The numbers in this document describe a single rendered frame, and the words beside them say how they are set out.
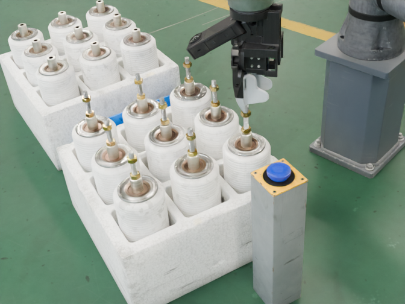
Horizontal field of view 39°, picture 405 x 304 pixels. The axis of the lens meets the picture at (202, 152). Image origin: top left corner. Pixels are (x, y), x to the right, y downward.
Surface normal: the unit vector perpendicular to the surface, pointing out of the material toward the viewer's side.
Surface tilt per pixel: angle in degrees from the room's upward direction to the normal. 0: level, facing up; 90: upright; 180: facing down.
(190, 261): 90
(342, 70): 90
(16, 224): 0
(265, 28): 90
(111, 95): 90
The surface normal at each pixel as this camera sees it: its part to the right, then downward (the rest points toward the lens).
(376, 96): 0.04, 0.62
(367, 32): -0.47, 0.32
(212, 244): 0.48, 0.52
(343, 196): -0.07, -0.78
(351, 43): -0.79, 0.16
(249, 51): -0.25, 0.62
